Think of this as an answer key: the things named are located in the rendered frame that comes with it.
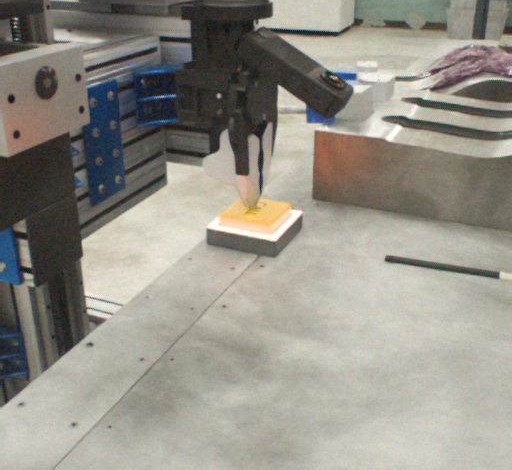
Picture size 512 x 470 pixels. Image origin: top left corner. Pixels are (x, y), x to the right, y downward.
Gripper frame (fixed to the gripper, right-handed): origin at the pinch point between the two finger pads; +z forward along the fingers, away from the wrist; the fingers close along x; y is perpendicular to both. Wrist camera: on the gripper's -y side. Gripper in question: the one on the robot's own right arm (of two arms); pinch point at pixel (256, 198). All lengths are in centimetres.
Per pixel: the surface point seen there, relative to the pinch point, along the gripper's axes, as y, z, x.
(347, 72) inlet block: 7, -2, -56
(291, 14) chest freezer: 245, 63, -640
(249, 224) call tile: -0.5, 1.7, 3.1
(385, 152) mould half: -10.6, -2.7, -12.4
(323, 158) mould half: -3.2, -1.0, -12.4
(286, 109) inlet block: 4.7, -4.3, -20.1
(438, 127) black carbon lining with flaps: -14.9, -3.6, -22.0
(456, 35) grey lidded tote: 71, 80, -675
